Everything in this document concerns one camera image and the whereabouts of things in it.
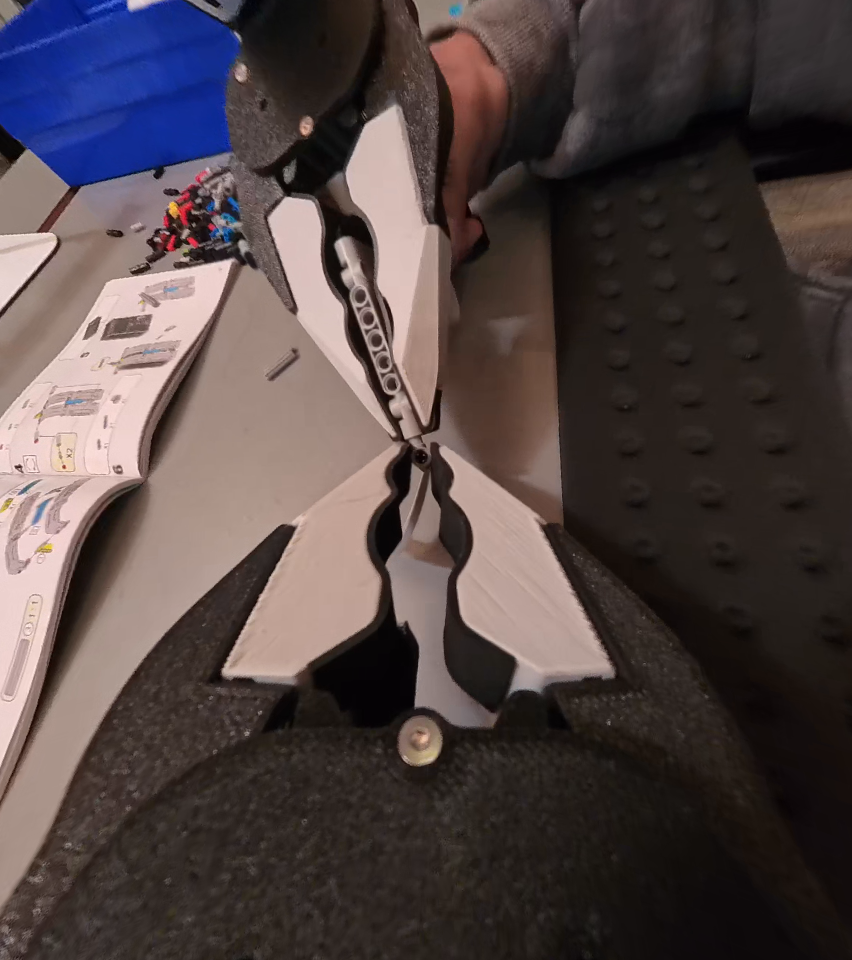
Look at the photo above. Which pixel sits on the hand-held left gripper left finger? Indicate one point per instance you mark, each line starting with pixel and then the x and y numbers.
pixel 306 592

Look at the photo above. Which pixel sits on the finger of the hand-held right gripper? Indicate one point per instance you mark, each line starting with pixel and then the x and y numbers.
pixel 306 255
pixel 411 240

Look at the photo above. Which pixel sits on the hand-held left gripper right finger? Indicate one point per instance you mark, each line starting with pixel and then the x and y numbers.
pixel 527 592

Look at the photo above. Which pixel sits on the grey panel with holes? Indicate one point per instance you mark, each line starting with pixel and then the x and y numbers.
pixel 373 330

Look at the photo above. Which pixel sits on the person's right forearm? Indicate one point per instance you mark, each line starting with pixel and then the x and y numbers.
pixel 658 75

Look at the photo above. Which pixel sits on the grey desk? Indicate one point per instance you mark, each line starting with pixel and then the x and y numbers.
pixel 208 465

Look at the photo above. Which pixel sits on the person's right hand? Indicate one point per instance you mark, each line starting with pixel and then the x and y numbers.
pixel 475 112

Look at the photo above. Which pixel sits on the pile of small colourful pieces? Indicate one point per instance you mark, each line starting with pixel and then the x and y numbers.
pixel 193 217

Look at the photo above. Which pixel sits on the blue plastic bin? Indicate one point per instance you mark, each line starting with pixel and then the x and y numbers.
pixel 96 82

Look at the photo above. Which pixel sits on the white instruction booklet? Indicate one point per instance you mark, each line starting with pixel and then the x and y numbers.
pixel 58 487

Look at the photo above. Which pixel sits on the dark perforated foam pad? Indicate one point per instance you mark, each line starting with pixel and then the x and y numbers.
pixel 696 375

